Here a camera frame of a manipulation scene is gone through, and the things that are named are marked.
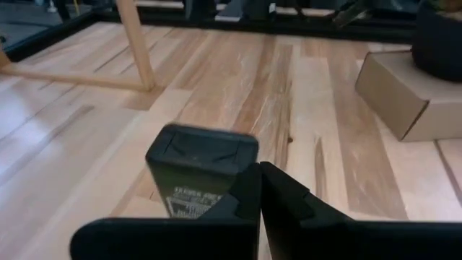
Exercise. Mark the flat cardboard box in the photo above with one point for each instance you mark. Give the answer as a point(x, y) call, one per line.
point(397, 94)

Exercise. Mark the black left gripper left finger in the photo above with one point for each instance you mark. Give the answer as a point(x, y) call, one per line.
point(173, 238)

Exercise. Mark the wooden slatted shelf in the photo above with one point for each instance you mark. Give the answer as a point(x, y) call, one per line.
point(137, 47)

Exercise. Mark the dark green spice tin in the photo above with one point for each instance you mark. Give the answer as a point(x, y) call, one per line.
point(195, 162)

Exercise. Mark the potted succulent plant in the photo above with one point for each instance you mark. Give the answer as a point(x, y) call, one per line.
point(438, 39)

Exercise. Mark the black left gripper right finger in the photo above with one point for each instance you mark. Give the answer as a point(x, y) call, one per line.
point(343, 238)

